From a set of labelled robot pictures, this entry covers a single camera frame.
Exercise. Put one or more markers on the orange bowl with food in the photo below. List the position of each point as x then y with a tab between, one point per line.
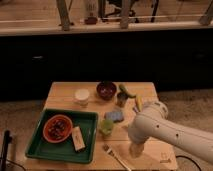
57	129

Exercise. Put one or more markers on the beige wooden gripper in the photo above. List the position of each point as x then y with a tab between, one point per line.
136	150

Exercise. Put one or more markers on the dark maroon bowl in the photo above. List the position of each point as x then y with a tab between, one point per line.
106	90

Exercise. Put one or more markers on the green plastic tray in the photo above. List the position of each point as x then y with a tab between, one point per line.
39	148

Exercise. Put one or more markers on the blue sponge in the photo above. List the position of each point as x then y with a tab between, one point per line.
115	116

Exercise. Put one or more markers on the green plastic cup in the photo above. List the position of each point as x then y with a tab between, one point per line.
106	126

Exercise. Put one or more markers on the black stand at left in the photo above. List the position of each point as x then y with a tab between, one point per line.
3	156

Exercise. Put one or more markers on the white paper cup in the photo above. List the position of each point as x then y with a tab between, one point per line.
82	96

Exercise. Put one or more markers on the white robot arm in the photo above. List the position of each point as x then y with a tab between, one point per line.
152	121

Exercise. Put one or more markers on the green cucumber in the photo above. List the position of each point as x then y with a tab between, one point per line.
124	89

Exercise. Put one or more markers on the white bottle in background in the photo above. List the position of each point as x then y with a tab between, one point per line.
92	8

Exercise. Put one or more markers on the beige rectangular box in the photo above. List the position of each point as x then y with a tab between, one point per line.
77	138

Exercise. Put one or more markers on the metal fork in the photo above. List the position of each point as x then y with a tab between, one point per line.
110	152

